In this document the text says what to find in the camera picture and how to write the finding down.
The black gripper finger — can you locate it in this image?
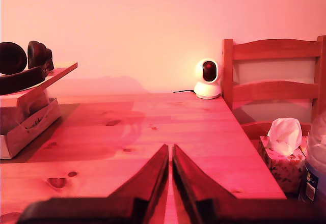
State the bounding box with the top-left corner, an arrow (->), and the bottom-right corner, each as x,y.
108,144 -> 170,224
172,144 -> 237,224

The wooden shelf board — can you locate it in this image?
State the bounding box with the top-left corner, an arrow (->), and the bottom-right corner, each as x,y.
0,62 -> 78,108

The floral tissue box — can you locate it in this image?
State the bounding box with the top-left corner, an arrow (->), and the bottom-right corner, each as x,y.
257,136 -> 307,194

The white tissue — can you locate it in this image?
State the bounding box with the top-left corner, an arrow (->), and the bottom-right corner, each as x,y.
266,118 -> 303,156

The clear bottle with blue label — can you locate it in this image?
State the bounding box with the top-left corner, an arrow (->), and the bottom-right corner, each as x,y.
299,111 -> 326,205

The printed cardboard tray box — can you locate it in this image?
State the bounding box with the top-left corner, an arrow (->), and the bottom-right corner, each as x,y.
0,98 -> 62,160

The wooden chair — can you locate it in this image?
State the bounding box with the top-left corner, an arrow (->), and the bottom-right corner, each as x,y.
222,35 -> 326,148

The dark over-ear headphones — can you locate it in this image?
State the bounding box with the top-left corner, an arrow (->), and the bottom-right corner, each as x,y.
0,40 -> 55,95

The white dome security camera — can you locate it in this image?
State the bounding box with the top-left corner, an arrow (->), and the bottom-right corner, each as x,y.
194,58 -> 223,100

